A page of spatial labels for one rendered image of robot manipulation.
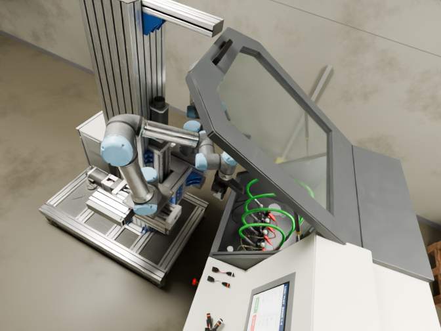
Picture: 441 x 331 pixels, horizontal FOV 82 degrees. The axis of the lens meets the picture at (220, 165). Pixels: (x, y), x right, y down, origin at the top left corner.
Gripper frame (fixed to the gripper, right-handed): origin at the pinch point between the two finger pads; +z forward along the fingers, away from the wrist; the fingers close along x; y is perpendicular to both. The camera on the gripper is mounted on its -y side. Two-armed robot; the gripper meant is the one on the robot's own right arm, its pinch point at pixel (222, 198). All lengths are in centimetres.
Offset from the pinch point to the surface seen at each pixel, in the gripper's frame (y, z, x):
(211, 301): -12, 24, 44
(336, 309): -47, -33, 49
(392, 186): -80, -28, -22
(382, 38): -84, -50, -178
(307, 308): -38, -31, 51
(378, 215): -70, -28, 0
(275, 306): -33, -12, 48
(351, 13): -52, -60, -183
